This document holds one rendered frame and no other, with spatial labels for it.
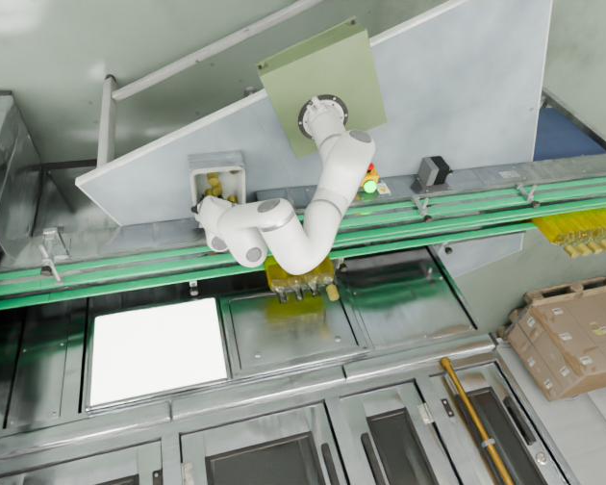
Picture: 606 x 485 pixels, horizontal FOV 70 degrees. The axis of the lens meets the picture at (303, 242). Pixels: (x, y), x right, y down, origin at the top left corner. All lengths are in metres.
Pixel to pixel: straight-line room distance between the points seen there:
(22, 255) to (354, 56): 1.20
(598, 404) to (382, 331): 4.45
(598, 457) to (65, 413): 4.96
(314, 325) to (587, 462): 4.26
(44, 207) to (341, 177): 1.48
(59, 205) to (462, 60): 1.68
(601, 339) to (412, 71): 4.22
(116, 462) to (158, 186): 0.84
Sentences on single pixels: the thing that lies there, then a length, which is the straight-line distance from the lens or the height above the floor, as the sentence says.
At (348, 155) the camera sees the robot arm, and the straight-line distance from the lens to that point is 1.00.
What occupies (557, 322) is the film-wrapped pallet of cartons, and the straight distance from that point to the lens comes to 5.18.
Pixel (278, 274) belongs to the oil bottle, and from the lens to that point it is 1.47.
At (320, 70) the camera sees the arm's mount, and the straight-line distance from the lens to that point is 1.29.
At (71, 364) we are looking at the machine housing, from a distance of 1.61.
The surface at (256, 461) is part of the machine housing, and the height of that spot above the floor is 1.56.
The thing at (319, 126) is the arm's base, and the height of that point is 0.93.
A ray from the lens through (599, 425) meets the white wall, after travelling 5.76.
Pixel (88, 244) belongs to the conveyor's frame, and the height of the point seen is 0.83.
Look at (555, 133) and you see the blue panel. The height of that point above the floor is 0.55.
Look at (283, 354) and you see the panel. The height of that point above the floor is 1.27.
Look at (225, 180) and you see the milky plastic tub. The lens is 1.51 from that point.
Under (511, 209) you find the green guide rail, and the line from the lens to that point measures 1.96.
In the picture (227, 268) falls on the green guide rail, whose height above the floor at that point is 0.94.
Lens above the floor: 1.94
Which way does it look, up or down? 40 degrees down
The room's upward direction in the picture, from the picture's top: 160 degrees clockwise
